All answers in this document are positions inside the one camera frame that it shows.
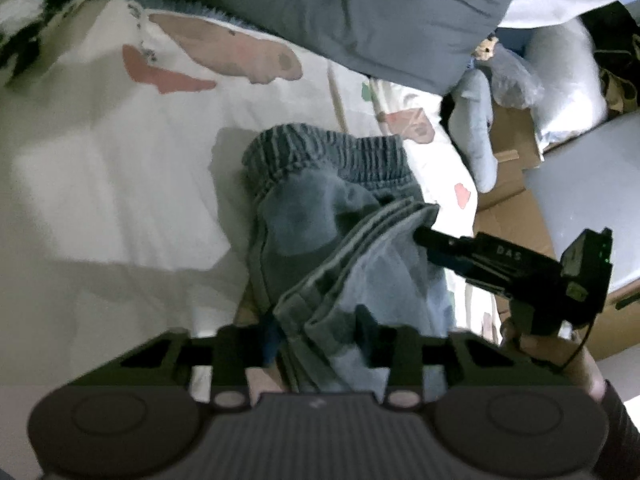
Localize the dark grey pillow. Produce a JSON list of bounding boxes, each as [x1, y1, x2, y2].
[[100, 0, 529, 96]]

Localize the blue fuzzy blanket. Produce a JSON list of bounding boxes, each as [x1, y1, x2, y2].
[[112, 0, 247, 27]]

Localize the grey-blue plush toy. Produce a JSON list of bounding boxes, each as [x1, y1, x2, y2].
[[447, 35, 546, 194]]

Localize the cardboard box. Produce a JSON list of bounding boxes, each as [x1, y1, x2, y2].
[[472, 105, 640, 361]]

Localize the person's right forearm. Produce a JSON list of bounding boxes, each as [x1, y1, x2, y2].
[[590, 379, 640, 480]]

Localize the cream printed bed sheet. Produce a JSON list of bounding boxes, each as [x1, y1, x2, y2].
[[0, 0, 506, 392]]

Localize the white fluffy spotted blanket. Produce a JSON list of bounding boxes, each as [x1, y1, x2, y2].
[[0, 0, 116, 89]]

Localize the person's right hand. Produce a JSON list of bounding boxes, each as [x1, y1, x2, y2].
[[500, 321, 607, 402]]

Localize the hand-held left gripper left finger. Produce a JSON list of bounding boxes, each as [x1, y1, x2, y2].
[[90, 320, 281, 409]]

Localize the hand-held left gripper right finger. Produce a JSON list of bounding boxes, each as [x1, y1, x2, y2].
[[354, 306, 546, 409]]

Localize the blue denim pants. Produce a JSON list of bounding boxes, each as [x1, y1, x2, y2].
[[242, 124, 453, 395]]

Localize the pale blue plush pillow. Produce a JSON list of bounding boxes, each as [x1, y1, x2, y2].
[[525, 17, 609, 137]]

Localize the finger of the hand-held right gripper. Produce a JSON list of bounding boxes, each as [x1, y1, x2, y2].
[[412, 226, 507, 294]]

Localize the black cable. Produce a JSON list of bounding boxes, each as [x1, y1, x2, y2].
[[560, 305, 597, 374]]

